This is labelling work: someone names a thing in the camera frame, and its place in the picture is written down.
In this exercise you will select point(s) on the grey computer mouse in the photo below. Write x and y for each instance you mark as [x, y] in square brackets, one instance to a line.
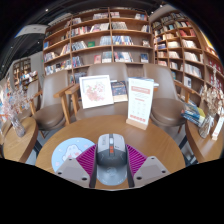
[111, 156]

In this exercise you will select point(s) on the round wooden side table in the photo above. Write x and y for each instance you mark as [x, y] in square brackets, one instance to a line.
[206, 148]
[20, 146]

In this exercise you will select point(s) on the glass vase with dried flowers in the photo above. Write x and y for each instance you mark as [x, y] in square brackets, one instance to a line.
[18, 128]
[206, 128]

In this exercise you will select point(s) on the wide wooden bookshelf unit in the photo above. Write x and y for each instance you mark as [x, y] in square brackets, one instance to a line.
[100, 36]

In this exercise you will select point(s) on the white framed flower picture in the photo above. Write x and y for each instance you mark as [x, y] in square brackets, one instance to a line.
[96, 91]

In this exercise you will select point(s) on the white and orange card sign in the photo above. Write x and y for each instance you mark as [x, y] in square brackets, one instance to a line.
[219, 128]

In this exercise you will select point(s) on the small distant wooden bookshelf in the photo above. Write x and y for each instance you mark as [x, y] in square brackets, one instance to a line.
[21, 68]

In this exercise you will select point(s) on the brown armchair with wooden arms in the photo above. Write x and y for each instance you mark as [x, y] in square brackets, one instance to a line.
[166, 100]
[51, 106]
[106, 69]

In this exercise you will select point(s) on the white and orange sign stand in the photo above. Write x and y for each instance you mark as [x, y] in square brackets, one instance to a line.
[140, 103]

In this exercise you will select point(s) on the round light blue mouse pad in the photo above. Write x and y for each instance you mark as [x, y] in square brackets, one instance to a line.
[63, 153]

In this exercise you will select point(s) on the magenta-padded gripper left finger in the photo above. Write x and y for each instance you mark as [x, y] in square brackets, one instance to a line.
[71, 170]

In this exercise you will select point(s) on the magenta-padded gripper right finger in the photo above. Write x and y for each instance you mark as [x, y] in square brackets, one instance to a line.
[151, 170]

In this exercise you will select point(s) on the stack of blue books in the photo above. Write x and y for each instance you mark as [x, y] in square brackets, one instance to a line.
[193, 115]

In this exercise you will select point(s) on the dark cover book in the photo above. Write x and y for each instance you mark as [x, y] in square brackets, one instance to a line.
[119, 90]

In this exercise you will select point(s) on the light blue book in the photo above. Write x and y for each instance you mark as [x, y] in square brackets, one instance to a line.
[156, 85]

